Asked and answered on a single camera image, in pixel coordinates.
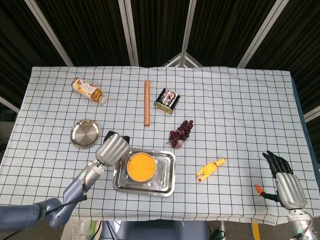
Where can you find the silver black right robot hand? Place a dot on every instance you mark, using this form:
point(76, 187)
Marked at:
point(290, 188)

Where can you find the yellow rubber chicken toy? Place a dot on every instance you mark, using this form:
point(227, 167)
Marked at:
point(208, 171)

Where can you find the orange-yellow powder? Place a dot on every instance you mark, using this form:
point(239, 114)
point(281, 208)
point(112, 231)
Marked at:
point(141, 167)

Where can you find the long brown sausage stick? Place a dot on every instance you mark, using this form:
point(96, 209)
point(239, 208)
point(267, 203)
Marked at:
point(147, 102)

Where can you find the dark red grape bunch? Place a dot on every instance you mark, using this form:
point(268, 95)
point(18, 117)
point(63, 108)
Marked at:
point(181, 133)

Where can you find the tea bottle with white cap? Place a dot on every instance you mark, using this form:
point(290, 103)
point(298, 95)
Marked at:
point(86, 89)

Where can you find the rectangular stainless steel tray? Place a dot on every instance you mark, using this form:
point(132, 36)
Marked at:
point(163, 180)

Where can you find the black gold luncheon meat can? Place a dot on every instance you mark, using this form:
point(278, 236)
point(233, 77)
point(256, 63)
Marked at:
point(167, 100)

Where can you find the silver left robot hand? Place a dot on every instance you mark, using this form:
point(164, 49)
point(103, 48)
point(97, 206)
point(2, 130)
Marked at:
point(112, 148)

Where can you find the white black checkered tablecloth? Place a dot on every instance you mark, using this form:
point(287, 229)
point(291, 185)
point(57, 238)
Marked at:
point(237, 112)

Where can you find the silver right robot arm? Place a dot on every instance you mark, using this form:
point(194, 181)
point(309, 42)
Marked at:
point(300, 222)

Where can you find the blue grey robot torso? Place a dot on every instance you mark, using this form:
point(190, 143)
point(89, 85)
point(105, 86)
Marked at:
point(155, 231)

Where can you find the round stainless steel plate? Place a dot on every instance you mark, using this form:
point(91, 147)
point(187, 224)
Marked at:
point(85, 133)

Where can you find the dark folding screen white frame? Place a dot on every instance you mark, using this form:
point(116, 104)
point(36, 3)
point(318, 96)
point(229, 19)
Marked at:
point(100, 30)

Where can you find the round cream bowl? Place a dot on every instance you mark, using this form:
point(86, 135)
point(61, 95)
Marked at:
point(127, 168)

